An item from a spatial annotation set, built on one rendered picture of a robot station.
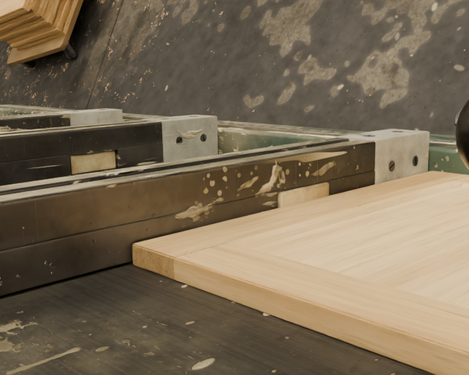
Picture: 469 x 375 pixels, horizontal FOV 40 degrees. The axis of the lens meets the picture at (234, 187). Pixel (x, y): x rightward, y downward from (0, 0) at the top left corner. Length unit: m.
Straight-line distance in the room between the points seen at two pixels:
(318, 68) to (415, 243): 1.90
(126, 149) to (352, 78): 1.38
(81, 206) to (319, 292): 0.20
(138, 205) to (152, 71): 2.62
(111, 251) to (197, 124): 0.62
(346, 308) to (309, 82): 2.05
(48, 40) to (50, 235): 3.42
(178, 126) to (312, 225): 0.54
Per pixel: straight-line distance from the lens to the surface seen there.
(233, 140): 1.15
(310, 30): 2.57
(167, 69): 3.08
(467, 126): 0.22
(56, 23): 3.77
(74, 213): 0.52
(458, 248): 0.55
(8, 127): 1.28
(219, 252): 0.51
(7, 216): 0.49
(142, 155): 1.07
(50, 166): 0.98
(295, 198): 0.68
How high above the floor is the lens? 1.64
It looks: 43 degrees down
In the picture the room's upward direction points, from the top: 59 degrees counter-clockwise
